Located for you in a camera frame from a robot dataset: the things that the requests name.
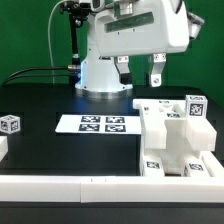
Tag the white chair seat block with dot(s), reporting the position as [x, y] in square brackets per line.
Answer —
[172, 159]

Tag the white fence rail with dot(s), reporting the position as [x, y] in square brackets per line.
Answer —
[213, 166]
[19, 188]

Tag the white tag sheet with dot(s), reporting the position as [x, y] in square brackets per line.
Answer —
[99, 124]

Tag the white block left edge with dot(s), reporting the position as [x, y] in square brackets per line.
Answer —
[3, 147]

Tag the white chair back piece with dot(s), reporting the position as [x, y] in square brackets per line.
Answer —
[165, 122]

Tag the white right fence rail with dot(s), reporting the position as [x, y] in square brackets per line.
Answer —
[213, 166]

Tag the white front fence rail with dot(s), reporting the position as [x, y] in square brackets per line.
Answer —
[19, 188]

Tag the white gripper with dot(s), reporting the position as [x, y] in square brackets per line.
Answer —
[155, 27]

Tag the small white tag cube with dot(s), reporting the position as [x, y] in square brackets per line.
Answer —
[196, 105]

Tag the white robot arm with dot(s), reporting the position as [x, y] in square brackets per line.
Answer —
[99, 76]

